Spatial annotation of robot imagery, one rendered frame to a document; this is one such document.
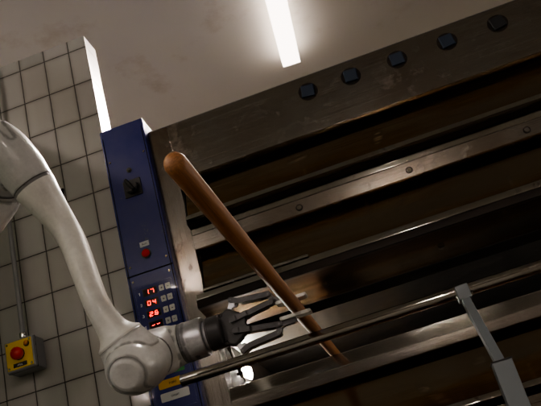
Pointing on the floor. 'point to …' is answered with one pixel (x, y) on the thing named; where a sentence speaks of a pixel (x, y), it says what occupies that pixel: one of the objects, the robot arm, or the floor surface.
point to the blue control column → (142, 215)
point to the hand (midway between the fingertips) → (294, 307)
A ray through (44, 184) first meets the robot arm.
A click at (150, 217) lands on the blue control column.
